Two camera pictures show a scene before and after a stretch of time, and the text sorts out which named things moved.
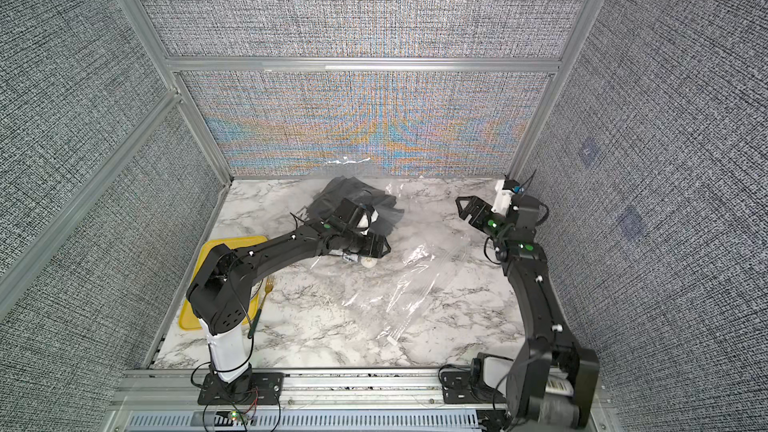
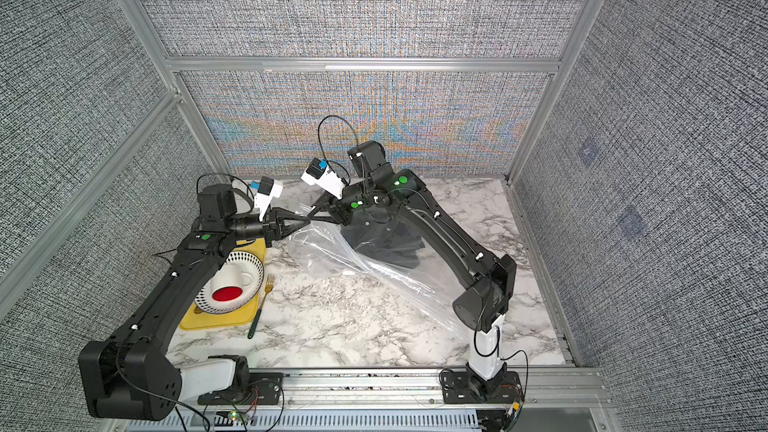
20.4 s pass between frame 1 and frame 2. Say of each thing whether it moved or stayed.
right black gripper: moved
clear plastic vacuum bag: moved
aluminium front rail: stayed
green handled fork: stayed
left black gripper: moved
